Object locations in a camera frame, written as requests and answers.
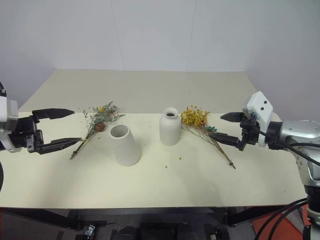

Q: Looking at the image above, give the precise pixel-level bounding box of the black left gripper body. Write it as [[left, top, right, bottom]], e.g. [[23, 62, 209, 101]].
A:
[[8, 113, 44, 154]]

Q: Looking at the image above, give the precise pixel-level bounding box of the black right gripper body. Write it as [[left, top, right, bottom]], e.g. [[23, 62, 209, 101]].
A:
[[238, 112, 261, 152]]

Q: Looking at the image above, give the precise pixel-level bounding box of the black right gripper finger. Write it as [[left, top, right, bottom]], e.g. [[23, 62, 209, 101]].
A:
[[219, 112, 245, 124], [209, 132, 243, 147]]

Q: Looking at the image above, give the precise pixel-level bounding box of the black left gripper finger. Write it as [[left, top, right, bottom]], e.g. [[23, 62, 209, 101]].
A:
[[32, 108, 75, 123], [37, 137, 83, 155]]

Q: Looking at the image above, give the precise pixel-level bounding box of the white bottle-shaped vase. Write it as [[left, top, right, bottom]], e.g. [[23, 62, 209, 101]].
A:
[[159, 106, 182, 147]]

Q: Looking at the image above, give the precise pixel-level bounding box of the white cone-shaped vase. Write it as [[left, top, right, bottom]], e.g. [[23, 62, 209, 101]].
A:
[[109, 124, 142, 167]]

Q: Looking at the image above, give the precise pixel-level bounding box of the yellow dried flower bouquet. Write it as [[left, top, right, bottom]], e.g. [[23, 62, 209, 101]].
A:
[[179, 104, 237, 170]]

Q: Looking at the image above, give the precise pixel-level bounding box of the green dried flower bouquet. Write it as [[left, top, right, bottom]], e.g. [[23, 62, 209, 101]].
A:
[[69, 100, 126, 161]]

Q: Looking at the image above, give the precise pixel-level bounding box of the orange floor mat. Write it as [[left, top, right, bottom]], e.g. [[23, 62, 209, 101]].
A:
[[249, 201, 320, 240]]

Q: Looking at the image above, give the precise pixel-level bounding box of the dark rounded shape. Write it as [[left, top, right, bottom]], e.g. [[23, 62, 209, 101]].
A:
[[114, 224, 141, 240]]

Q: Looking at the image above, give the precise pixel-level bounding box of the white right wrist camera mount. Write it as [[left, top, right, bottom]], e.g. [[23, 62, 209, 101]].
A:
[[241, 91, 275, 148]]

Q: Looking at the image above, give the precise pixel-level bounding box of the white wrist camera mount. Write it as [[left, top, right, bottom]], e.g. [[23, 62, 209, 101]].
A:
[[0, 96, 19, 153], [241, 91, 275, 148]]

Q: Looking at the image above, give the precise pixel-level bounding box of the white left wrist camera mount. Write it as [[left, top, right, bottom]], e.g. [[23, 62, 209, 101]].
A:
[[0, 96, 19, 153]]

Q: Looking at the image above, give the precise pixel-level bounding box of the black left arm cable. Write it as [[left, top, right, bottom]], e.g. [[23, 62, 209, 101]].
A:
[[0, 161, 5, 194]]

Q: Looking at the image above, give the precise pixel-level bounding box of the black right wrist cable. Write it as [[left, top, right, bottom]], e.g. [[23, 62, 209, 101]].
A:
[[256, 129, 320, 166]]

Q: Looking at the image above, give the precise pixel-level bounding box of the black table frame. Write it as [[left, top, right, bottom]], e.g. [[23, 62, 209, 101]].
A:
[[0, 206, 309, 230]]

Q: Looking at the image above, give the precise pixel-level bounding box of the black looping robot cable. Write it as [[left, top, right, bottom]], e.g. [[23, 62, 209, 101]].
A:
[[279, 203, 311, 240], [271, 197, 311, 240]]

